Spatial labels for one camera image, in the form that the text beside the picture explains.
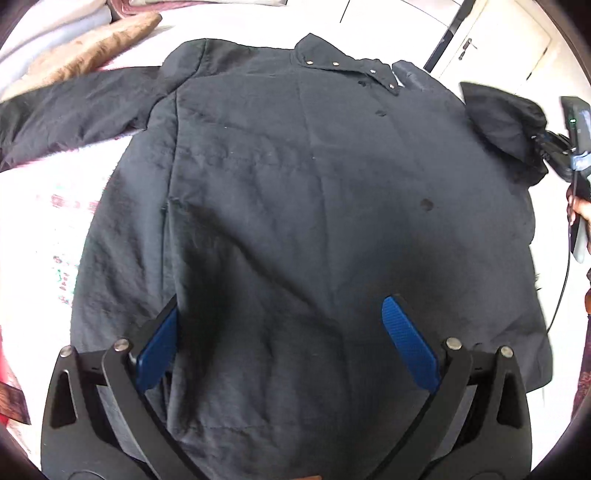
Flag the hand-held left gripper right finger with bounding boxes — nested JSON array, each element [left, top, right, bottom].
[[379, 295, 534, 480]]

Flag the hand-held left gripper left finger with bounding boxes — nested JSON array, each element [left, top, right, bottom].
[[41, 293, 208, 480]]

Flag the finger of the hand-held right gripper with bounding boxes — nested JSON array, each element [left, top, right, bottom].
[[531, 131, 570, 149], [541, 147, 574, 180]]

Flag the black jacket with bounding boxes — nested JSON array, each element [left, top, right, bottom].
[[0, 32, 555, 480]]

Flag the person's right hand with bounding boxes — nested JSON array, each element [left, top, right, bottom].
[[566, 193, 591, 232]]

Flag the cream door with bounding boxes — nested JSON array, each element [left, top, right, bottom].
[[431, 0, 563, 100]]

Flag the red green patterned blanket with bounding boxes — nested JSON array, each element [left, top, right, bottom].
[[0, 134, 134, 425]]

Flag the white wardrobe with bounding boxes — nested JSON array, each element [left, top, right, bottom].
[[323, 0, 477, 75]]

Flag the brown blanket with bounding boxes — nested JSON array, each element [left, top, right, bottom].
[[0, 11, 163, 103]]

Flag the lavender folded blanket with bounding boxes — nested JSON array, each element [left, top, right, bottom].
[[0, 9, 114, 75]]

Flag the dark pink pillow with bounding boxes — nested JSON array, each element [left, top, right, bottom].
[[107, 0, 160, 20]]

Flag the light pink folded blanket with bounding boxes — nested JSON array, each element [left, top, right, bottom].
[[28, 0, 112, 28]]

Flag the black cable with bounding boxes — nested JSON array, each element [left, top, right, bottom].
[[547, 171, 581, 333]]

